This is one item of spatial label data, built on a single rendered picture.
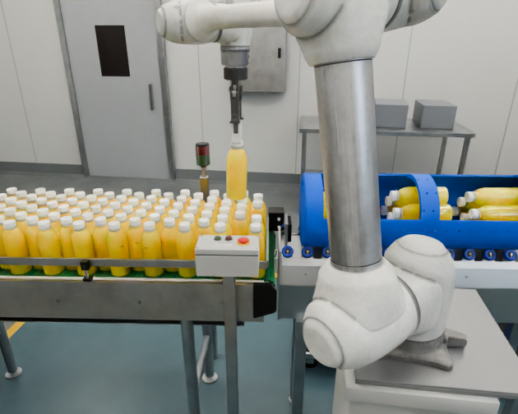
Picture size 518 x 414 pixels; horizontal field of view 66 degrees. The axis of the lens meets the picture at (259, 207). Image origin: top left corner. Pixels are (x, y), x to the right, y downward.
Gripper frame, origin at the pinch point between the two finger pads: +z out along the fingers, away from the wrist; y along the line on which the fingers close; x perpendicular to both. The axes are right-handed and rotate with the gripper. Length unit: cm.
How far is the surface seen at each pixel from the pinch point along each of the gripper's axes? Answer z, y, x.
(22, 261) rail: 46, -9, 77
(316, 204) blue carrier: 25.4, 1.1, -27.4
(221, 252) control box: 33.2, -21.2, 3.4
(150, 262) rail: 45, -8, 31
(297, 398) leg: 122, 4, -25
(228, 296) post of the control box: 52, -18, 2
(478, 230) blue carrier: 34, 0, -85
